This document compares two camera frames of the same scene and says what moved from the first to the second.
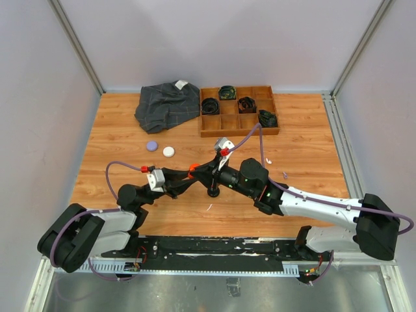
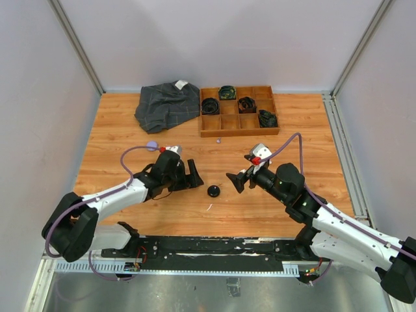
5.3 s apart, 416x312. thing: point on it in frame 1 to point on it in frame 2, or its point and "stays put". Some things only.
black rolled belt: x=210 y=106 stays put
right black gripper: x=208 y=181 to x=241 y=177
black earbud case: x=213 y=192 stays put
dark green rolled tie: x=268 y=119 stays put
